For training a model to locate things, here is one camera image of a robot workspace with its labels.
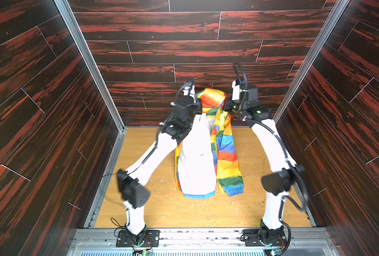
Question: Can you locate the aluminium frame post left corner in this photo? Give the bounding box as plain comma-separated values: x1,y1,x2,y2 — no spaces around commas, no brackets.
54,0,126,132

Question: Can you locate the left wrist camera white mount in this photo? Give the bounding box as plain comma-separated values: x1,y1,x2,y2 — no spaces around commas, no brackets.
183,84,196,97

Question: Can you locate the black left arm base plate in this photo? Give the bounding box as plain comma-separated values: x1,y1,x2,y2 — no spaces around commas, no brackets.
116,229,160,247

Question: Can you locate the aluminium front rail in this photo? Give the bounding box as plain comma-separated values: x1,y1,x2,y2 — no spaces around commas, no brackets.
67,228,341,256

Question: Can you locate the aluminium frame post right corner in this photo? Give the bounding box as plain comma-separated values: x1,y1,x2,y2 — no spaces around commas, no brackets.
274,0,350,123

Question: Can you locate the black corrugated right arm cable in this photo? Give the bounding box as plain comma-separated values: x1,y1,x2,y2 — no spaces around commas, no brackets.
232,61,309,213

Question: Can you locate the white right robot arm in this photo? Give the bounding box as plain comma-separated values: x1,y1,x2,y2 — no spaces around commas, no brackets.
225,95,309,230

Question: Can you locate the rainbow striped zip jacket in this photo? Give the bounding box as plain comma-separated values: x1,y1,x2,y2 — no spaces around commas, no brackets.
175,89,244,199

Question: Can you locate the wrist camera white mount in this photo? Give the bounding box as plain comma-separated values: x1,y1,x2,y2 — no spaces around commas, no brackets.
231,79,260,109
183,84,196,97

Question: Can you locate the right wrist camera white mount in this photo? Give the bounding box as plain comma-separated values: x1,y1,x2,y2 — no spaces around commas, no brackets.
231,79,260,109

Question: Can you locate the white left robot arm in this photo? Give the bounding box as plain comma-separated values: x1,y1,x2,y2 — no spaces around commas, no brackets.
116,96,202,240

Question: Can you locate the aluminium frame post corner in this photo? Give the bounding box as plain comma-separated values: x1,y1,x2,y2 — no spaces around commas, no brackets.
54,0,126,132
274,0,350,123

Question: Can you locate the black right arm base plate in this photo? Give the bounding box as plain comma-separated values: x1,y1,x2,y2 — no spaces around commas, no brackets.
240,228,287,247

